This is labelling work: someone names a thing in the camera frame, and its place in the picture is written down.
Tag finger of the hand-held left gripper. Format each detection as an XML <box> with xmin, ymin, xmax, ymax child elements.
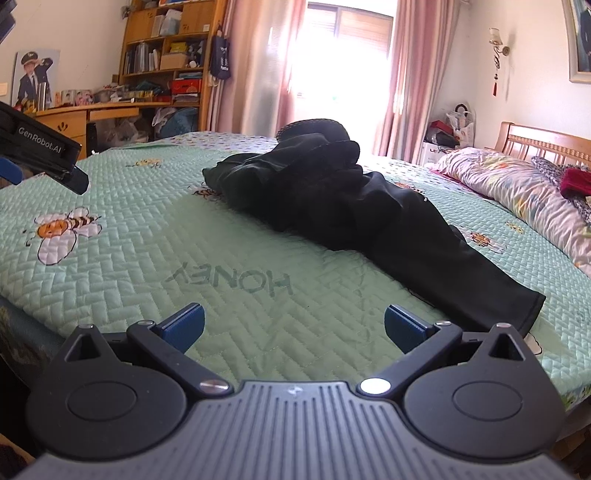
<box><xmin>44</xmin><ymin>166</ymin><xmax>90</xmax><ymax>195</ymax></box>
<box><xmin>0</xmin><ymin>156</ymin><xmax>23</xmax><ymax>185</ymax></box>

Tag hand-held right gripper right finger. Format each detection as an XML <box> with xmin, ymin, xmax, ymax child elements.
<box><xmin>359</xmin><ymin>304</ymin><xmax>528</xmax><ymax>398</ymax></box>

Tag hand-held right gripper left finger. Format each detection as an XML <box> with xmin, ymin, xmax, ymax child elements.
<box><xmin>64</xmin><ymin>302</ymin><xmax>234</xmax><ymax>398</ymax></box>

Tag black pants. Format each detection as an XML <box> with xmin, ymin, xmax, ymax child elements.
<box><xmin>202</xmin><ymin>119</ymin><xmax>547</xmax><ymax>337</ymax></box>

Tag wooden desk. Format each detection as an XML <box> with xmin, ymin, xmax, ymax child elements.
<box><xmin>34</xmin><ymin>102</ymin><xmax>153</xmax><ymax>160</ymax></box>

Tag clear plastic bags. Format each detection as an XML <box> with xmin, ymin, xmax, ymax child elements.
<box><xmin>99</xmin><ymin>115</ymin><xmax>151</xmax><ymax>146</ymax></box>

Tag green quilted bedspread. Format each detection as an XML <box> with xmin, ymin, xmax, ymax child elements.
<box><xmin>0</xmin><ymin>130</ymin><xmax>591</xmax><ymax>411</ymax></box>

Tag blue bag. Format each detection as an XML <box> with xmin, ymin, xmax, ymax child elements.
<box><xmin>159</xmin><ymin>107</ymin><xmax>201</xmax><ymax>138</ymax></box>

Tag floral pillow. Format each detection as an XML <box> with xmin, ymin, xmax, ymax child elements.
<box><xmin>429</xmin><ymin>147</ymin><xmax>591</xmax><ymax>268</ymax></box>

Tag white cardboard box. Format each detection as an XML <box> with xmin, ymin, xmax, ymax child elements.
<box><xmin>420</xmin><ymin>141</ymin><xmax>446</xmax><ymax>164</ymax></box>

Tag navy hanging bag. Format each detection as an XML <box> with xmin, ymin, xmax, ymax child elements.
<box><xmin>209</xmin><ymin>34</ymin><xmax>230</xmax><ymax>81</ymax></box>

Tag wooden bookshelf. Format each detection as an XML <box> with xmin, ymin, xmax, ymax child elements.
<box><xmin>119</xmin><ymin>0</ymin><xmax>227</xmax><ymax>132</ymax></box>

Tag white plastic bag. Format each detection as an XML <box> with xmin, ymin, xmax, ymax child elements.
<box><xmin>445</xmin><ymin>104</ymin><xmax>476</xmax><ymax>147</ymax></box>

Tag black white patterned cloth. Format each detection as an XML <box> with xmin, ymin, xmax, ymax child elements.
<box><xmin>531</xmin><ymin>156</ymin><xmax>591</xmax><ymax>224</ymax></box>

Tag pink curtain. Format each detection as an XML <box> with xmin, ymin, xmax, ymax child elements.
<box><xmin>376</xmin><ymin>0</ymin><xmax>451</xmax><ymax>160</ymax></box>
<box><xmin>217</xmin><ymin>0</ymin><xmax>308</xmax><ymax>134</ymax></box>

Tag dark red cloth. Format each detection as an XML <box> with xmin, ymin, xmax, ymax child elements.
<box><xmin>560</xmin><ymin>168</ymin><xmax>591</xmax><ymax>197</ymax></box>

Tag wooden bed headboard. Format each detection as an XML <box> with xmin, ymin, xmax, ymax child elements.
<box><xmin>494</xmin><ymin>121</ymin><xmax>591</xmax><ymax>169</ymax></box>

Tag bright window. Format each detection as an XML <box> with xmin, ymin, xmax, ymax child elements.
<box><xmin>295</xmin><ymin>0</ymin><xmax>398</xmax><ymax>139</ymax></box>

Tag wall poster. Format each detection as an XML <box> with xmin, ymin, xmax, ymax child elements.
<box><xmin>11</xmin><ymin>48</ymin><xmax>61</xmax><ymax>112</ymax></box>

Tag wall lamp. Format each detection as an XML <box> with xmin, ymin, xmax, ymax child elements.
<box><xmin>489</xmin><ymin>28</ymin><xmax>511</xmax><ymax>58</ymax></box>

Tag framed wall picture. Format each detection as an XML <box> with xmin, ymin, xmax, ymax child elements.
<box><xmin>561</xmin><ymin>0</ymin><xmax>591</xmax><ymax>84</ymax></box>

